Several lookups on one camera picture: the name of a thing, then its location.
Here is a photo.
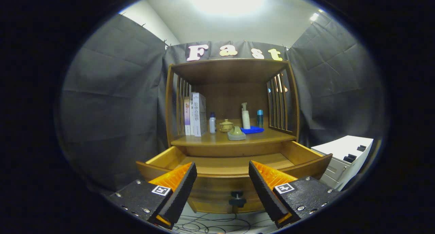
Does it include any thick white book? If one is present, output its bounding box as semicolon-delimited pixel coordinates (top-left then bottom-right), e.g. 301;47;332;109
190;92;207;137

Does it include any thin purple book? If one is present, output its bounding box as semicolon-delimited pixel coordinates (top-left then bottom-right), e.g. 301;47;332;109
184;97;191;136

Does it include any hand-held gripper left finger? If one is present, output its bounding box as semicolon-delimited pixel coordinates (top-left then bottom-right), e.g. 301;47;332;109
106;162;198;230

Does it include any wooden drawer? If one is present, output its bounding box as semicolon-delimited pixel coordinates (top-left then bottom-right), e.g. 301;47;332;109
136;140;333;214

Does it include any tangle of black floor cables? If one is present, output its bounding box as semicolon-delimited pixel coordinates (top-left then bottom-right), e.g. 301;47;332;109
172;212;277;234

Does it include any folded blue cloth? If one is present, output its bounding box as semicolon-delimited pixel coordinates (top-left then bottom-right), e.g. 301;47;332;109
240;126;265;135

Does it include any green brush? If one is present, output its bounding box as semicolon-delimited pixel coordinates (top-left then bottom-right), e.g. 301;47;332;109
227;126;247;141

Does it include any wooden cabinet with slatted sides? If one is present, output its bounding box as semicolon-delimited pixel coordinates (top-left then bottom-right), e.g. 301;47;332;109
165;58;300;158

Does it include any wooden countertop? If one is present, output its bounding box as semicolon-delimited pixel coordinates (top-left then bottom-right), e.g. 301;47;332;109
171;120;297;147

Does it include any yellow lidded teacup with saucer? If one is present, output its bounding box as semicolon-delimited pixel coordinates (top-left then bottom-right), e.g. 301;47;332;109
219;119;234;133

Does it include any white pump bottle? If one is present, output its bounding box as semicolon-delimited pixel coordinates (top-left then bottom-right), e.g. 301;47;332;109
241;102;251;130

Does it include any white drawer unit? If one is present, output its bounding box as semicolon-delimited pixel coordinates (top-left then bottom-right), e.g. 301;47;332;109
311;135;374;191

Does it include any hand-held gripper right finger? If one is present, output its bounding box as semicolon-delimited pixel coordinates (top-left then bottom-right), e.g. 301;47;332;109
248;160;342;228

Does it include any black backdrop cloth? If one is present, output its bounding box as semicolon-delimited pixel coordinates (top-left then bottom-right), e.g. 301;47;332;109
56;13;388;194

